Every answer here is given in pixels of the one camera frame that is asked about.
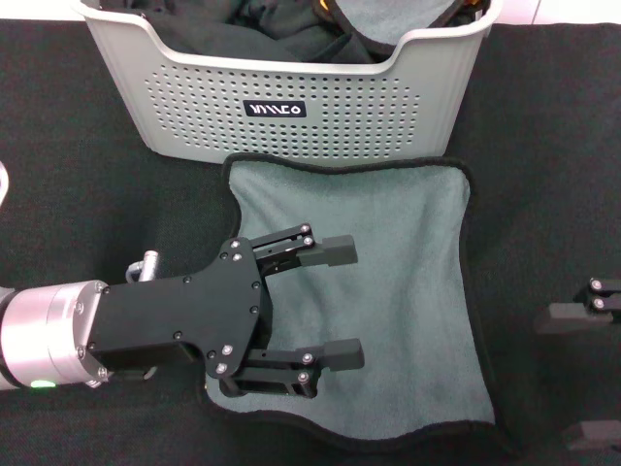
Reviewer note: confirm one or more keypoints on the dark crumpled towel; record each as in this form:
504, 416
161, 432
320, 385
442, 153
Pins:
218, 34

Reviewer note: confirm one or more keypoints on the grey yellow towel black trim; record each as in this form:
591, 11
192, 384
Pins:
412, 267

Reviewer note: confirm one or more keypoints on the grey perforated storage box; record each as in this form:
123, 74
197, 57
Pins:
364, 121

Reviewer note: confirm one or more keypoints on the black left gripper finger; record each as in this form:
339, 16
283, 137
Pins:
339, 356
335, 252

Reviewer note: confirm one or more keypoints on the small orange object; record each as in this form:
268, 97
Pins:
473, 4

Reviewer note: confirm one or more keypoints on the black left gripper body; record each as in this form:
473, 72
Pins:
194, 315

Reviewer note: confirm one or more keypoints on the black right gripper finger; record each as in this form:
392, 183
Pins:
572, 318
601, 437

